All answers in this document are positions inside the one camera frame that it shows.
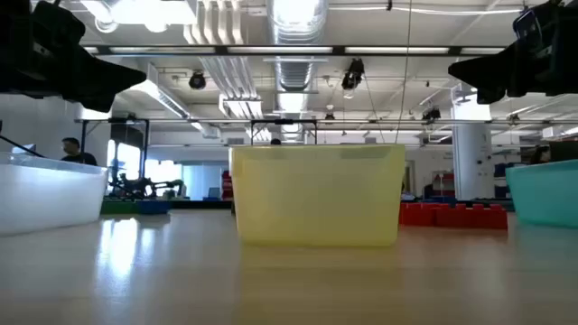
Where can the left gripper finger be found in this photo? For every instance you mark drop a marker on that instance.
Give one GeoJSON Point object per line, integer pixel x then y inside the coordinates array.
{"type": "Point", "coordinates": [104, 81]}

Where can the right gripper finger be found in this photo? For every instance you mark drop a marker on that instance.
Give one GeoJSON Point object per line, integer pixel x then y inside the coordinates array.
{"type": "Point", "coordinates": [483, 72]}

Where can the long red toy brick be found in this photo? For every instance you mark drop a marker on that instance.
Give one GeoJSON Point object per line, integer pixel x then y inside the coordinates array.
{"type": "Point", "coordinates": [474, 219]}

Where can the person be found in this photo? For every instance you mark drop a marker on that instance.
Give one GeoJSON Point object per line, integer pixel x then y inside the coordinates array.
{"type": "Point", "coordinates": [540, 155]}
{"type": "Point", "coordinates": [79, 155]}
{"type": "Point", "coordinates": [275, 142]}

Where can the white round column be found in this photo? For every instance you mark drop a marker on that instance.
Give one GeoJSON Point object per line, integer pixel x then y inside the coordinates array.
{"type": "Point", "coordinates": [472, 158]}

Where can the red storage shelf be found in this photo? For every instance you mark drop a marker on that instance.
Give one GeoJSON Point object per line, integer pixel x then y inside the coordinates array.
{"type": "Point", "coordinates": [226, 185]}
{"type": "Point", "coordinates": [444, 185]}

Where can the clear plastic bin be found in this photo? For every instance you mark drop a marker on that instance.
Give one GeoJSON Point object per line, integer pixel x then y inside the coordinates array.
{"type": "Point", "coordinates": [45, 194]}

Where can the teal plastic bin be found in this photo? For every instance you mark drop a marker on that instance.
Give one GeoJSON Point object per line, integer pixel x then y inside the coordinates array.
{"type": "Point", "coordinates": [546, 194]}

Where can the yellow plastic bin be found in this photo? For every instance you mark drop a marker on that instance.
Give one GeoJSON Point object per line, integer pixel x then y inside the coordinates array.
{"type": "Point", "coordinates": [316, 198]}

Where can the background black frame stand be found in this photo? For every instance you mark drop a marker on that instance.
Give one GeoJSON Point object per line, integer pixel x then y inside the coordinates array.
{"type": "Point", "coordinates": [117, 120]}
{"type": "Point", "coordinates": [283, 121]}

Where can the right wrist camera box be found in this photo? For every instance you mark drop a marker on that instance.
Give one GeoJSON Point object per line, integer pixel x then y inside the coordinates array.
{"type": "Point", "coordinates": [526, 25]}

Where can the hanging black camera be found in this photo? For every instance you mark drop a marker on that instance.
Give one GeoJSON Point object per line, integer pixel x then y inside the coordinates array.
{"type": "Point", "coordinates": [353, 74]}
{"type": "Point", "coordinates": [431, 114]}
{"type": "Point", "coordinates": [197, 81]}

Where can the black aluminium rig frame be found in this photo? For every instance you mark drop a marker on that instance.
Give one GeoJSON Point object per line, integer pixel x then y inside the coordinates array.
{"type": "Point", "coordinates": [203, 204]}

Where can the silver ventilation duct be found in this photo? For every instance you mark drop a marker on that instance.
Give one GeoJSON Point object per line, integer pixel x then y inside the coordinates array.
{"type": "Point", "coordinates": [295, 67]}

